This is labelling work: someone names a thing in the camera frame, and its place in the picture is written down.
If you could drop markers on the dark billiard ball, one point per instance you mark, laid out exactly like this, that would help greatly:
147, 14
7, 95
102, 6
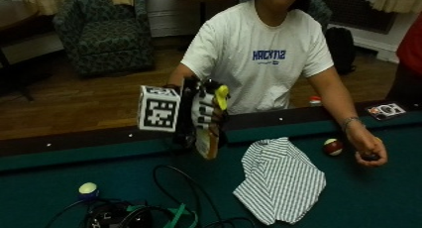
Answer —
370, 156

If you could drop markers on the red and white billiard ball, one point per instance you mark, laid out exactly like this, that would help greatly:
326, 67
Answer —
333, 147

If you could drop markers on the white marker cube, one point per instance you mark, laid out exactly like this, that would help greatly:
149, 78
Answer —
159, 110

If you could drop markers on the small black printed card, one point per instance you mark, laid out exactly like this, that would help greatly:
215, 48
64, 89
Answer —
386, 111

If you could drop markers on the the person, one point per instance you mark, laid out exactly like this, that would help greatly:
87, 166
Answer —
259, 53

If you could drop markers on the striped white cloth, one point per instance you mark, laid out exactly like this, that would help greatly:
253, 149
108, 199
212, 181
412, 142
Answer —
281, 181

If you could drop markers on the small red and white object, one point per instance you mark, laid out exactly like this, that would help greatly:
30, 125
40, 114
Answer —
315, 100

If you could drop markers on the white radiator cover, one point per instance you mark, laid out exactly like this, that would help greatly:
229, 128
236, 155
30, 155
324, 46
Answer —
173, 13

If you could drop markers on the patterned green armchair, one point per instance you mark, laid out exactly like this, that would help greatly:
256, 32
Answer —
106, 36
320, 10

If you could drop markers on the black electronic device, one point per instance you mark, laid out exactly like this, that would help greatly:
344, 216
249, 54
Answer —
116, 216

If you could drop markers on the dark wooden side table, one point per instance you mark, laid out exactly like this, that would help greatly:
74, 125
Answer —
20, 20

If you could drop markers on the dark pool table rail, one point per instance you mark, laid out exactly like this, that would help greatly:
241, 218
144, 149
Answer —
88, 140

